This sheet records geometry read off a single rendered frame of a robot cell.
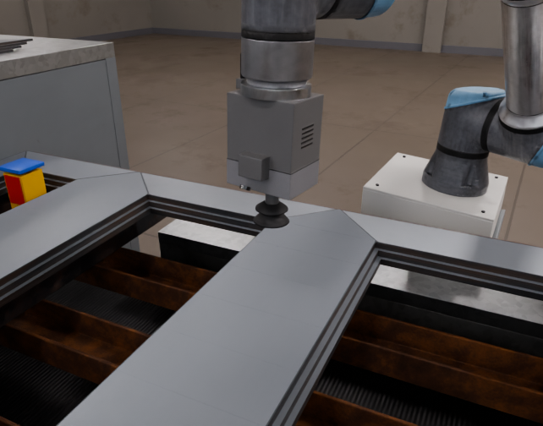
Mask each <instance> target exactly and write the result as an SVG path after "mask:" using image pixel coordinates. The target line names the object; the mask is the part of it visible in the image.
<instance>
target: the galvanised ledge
mask: <svg viewBox="0 0 543 426"><path fill-rule="evenodd" d="M254 237H255V236H250V235H247V234H243V233H239V232H232V231H228V230H224V229H220V228H216V227H209V226H206V225H201V224H198V223H193V222H190V221H183V220H179V219H176V220H175V221H173V222H171V223H170V224H168V225H167V226H165V227H164V228H163V229H162V230H160V231H159V232H158V239H159V243H162V244H166V245H169V246H173V247H176V248H180V249H186V250H189V251H193V252H196V253H200V254H206V255H210V256H213V257H217V258H220V259H226V260H231V259H232V258H233V257H234V256H235V255H236V254H237V253H238V252H239V251H241V250H242V249H243V248H244V247H245V246H246V245H247V244H248V243H249V242H250V241H251V240H252V239H253V238H254ZM365 295H368V296H372V297H375V298H381V299H385V300H388V301H392V302H395V303H401V304H405V305H408V306H412V307H416V308H419V309H425V310H429V311H432V312H436V313H439V314H445V315H449V316H452V317H456V318H460V319H463V320H469V321H473V322H476V323H480V324H483V325H489V326H493V327H496V328H500V329H504V330H510V331H513V332H517V333H520V334H524V335H527V336H533V337H537V338H540V339H543V301H540V300H536V299H533V298H526V297H522V296H518V295H514V294H510V293H506V292H499V291H495V290H491V289H488V288H483V287H477V286H473V285H469V284H465V283H461V282H457V281H450V280H447V279H442V278H439V277H434V276H428V275H424V274H420V273H416V272H413V271H408V270H401V269H398V268H393V267H390V266H385V265H380V266H379V268H378V270H377V272H376V274H375V276H374V278H373V280H372V281H371V283H370V285H369V287H368V289H367V291H366V293H365Z"/></svg>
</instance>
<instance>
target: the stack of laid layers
mask: <svg viewBox="0 0 543 426"><path fill-rule="evenodd" d="M43 177H44V182H45V185H46V189H47V190H51V191H53V190H54V189H56V188H59V187H62V186H63V185H65V184H67V183H71V182H73V181H74V180H76V179H71V178H67V177H59V176H55V175H51V174H47V173H43ZM7 192H8V190H7V186H6V183H5V179H4V176H2V177H0V195H1V194H5V193H7ZM150 213H152V214H157V215H160V216H167V217H172V218H175V219H179V220H183V221H190V222H193V223H198V224H201V225H206V226H209V227H216V228H220V229H224V230H228V231H232V232H239V233H243V234H247V235H250V236H257V235H258V234H259V233H260V232H261V231H262V230H263V229H264V227H259V226H257V225H256V224H255V223H254V222H253V219H254V216H247V215H242V214H238V213H234V212H230V211H225V210H218V209H214V208H210V207H205V206H201V205H194V204H190V203H185V202H181V201H177V200H173V199H165V198H161V197H156V196H152V195H149V194H148V195H146V196H145V197H143V198H141V199H139V200H137V201H135V202H134V203H133V204H131V205H129V206H127V207H125V208H124V209H122V210H120V211H119V212H117V213H115V214H113V215H112V216H109V217H108V218H107V219H105V220H103V221H101V222H99V223H97V224H96V225H94V226H93V227H91V228H89V229H87V230H85V231H84V232H82V233H81V234H79V235H77V236H75V237H74V238H71V239H69V240H68V241H67V242H65V243H63V244H61V245H59V246H58V247H56V248H54V249H53V250H51V251H49V252H47V253H46V254H43V255H42V256H41V257H39V258H37V259H35V260H33V261H31V262H30V263H29V264H27V265H25V266H23V267H21V268H20V269H18V270H16V271H15V272H13V273H11V274H9V275H8V276H5V277H4V278H3V279H1V280H0V308H1V307H2V306H3V305H5V304H7V303H9V302H10V301H12V300H13V299H15V298H17V297H18V296H19V295H21V294H23V293H24V292H26V291H28V290H30V289H31V288H32V287H34V286H35V285H37V284H39V283H40V282H42V281H44V280H46V279H47V278H48V277H49V276H52V275H53V274H55V273H56V272H58V271H59V270H61V269H62V268H64V267H65V266H67V265H69V264H71V263H72V262H74V261H76V260H77V259H78V258H80V257H81V256H83V255H85V254H87V253H88V252H90V251H91V250H92V249H94V248H96V247H98V246H99V245H101V244H102V243H104V242H106V241H107V240H108V239H110V238H112V237H114V236H115V235H117V234H118V233H120V232H121V231H123V230H124V229H126V228H127V227H130V226H131V225H133V224H134V223H136V222H137V221H139V220H140V219H142V218H143V217H145V216H147V215H149V214H150ZM380 265H385V266H390V267H393V268H398V269H401V270H408V271H413V272H416V273H420V274H424V275H428V276H434V277H439V278H442V279H447V280H450V281H457V282H461V283H465V284H469V285H473V286H477V287H483V288H488V289H491V290H495V291H499V292H506V293H510V294H514V295H518V296H522V297H526V298H533V299H536V300H540V301H543V276H535V275H531V274H527V273H523V272H518V271H514V270H506V269H503V268H498V267H494V266H489V265H482V264H478V263H474V262H469V261H465V260H461V259H454V258H449V257H445V256H441V255H437V254H429V253H425V252H421V251H417V250H412V249H408V248H401V247H397V246H392V245H388V244H384V243H378V242H375V244H374V246H373V248H372V249H371V251H370V252H369V254H368V256H367V257H366V259H365V261H364V263H363V264H362V266H361V267H360V269H359V271H358V273H357V275H356V276H355V278H354V280H353V281H352V283H351V285H350V286H349V288H348V290H347V291H346V293H345V294H344V296H343V299H342V300H341V302H340V304H339V305H338V306H337V308H336V310H335V312H334V314H333V315H332V317H331V318H330V320H329V322H328V323H327V325H326V327H325V329H324V331H323V332H322V333H321V336H320V337H319V339H318V341H317V342H316V344H315V346H314V347H313V349H312V351H311V352H310V355H309V356H308V357H307V359H306V361H305V362H304V365H303V366H302V368H301V370H300V371H299V373H298V374H297V376H296V378H295V380H294V381H293V383H292V384H291V386H290V388H289V389H288V392H287V394H286V395H285V397H284V398H283V399H282V402H281V403H280V405H279V407H278V408H277V410H276V412H275V413H274V415H273V417H272V418H271V421H270V422H269V424H268V425H267V426H295V425H296V423H297V422H298V420H299V418H300V416H301V414H302V412H303V411H304V408H305V406H306V404H307V402H308V401H309V399H310V397H311V395H312V393H313V391H314V389H315V388H316V386H317V384H318V382H319V380H320V378H321V376H322V374H323V372H324V371H325V369H326V366H327V365H328V363H329V361H330V359H331V357H332V355H333V353H334V352H335V350H336V348H337V345H338V343H339V342H340V341H341V339H342V337H343V334H344V332H345V330H346V329H347V327H348V325H349V323H350V321H351V319H352V318H353V316H354V313H355V311H356V310H357V308H358V307H359V304H360V302H361V300H362V298H363V296H364V295H365V293H366V291H367V289H368V287H369V285H370V283H371V281H372V280H373V278H374V276H375V274H376V272H377V270H378V268H379V266H380Z"/></svg>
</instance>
